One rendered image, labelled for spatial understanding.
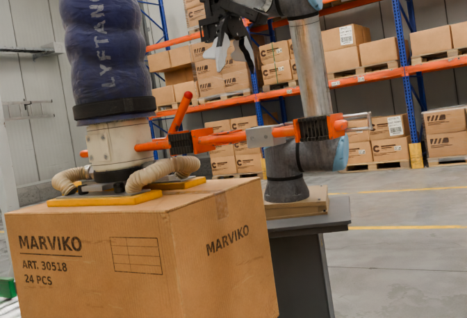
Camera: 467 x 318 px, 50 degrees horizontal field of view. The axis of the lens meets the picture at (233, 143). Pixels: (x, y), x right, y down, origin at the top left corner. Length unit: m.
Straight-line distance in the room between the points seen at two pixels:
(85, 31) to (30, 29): 11.72
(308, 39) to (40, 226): 1.09
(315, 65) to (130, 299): 1.08
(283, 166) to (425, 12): 7.88
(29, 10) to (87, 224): 12.07
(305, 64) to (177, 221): 0.96
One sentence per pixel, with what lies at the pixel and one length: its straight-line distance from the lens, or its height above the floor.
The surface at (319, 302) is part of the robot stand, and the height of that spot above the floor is 0.41.
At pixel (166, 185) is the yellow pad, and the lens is 1.39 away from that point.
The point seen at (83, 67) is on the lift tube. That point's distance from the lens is 1.36.
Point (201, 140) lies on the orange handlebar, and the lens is 1.20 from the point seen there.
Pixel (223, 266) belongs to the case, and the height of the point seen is 0.82.
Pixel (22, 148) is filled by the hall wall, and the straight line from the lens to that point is 12.31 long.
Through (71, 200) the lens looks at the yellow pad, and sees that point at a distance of 1.39.
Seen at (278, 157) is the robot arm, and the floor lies 0.99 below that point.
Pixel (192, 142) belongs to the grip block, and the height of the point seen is 1.13.
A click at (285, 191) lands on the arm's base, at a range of 2.01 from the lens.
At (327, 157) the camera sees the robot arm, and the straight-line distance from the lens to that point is 1.94.
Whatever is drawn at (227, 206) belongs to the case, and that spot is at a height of 0.96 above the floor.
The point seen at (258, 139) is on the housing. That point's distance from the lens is 1.11.
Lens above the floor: 1.17
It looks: 2 degrees down
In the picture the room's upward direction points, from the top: 9 degrees counter-clockwise
